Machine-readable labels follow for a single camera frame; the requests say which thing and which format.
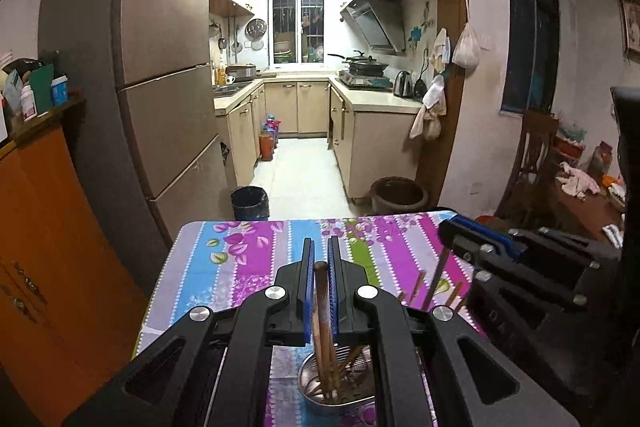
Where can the white hanging plastic bag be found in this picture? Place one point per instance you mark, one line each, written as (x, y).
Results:
(466, 47)

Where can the steel electric kettle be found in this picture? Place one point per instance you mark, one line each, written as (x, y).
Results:
(403, 84)

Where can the black trash bin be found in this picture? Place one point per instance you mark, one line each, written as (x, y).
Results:
(249, 204)

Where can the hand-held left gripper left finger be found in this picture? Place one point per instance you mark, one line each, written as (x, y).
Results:
(250, 357)

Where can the dark green box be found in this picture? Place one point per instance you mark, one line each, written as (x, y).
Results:
(41, 89)

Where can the floral wall sticker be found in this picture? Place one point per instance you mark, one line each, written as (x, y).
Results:
(420, 32)

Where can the bottles on kitchen floor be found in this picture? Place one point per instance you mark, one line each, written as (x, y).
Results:
(267, 139)

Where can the framed wall picture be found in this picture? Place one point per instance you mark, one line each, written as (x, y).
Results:
(631, 27)

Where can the steel range hood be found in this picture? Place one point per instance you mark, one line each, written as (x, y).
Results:
(375, 24)

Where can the orange wooden cabinet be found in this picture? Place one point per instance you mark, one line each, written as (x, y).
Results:
(45, 247)

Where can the set of wooden chopsticks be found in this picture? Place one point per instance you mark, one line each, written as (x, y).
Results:
(416, 289)

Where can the cluttered wooden side table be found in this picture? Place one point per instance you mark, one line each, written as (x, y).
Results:
(585, 207)

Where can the gas stove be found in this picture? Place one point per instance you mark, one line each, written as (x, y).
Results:
(365, 80)

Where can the blue perforated utensil holder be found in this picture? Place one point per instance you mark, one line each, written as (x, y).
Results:
(310, 394)

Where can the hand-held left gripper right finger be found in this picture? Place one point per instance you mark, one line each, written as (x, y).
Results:
(395, 357)

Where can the brown ceramic jar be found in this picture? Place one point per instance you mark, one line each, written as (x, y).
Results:
(399, 196)

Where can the brown wooden chopstick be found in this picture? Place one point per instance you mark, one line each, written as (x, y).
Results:
(434, 282)
(320, 307)

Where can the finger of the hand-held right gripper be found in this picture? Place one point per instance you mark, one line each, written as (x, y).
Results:
(492, 237)
(530, 279)

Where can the brown wooden door frame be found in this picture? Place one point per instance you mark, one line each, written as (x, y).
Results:
(447, 82)

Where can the dark window with blue curtain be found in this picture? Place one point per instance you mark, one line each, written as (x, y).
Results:
(530, 32)

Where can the white medicine bottle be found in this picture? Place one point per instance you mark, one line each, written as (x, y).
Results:
(28, 102)

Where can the grey refrigerator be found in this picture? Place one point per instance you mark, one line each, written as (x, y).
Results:
(150, 57)

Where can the blue and white cup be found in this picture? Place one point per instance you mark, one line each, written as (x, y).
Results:
(59, 91)

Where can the black wok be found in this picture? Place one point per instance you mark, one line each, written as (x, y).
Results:
(365, 64)

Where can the round hanging strainer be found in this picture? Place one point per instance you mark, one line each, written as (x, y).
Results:
(255, 32)

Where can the hanging cloths and bags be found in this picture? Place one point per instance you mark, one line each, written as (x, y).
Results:
(430, 107)

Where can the floral purple blue tablecloth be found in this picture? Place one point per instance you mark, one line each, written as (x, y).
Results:
(225, 267)

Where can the beige lower kitchen cabinets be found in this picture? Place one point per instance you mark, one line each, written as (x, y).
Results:
(380, 147)

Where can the dark wooden chair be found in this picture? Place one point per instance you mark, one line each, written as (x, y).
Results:
(530, 162)

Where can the kitchen window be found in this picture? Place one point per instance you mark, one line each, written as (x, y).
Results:
(298, 19)

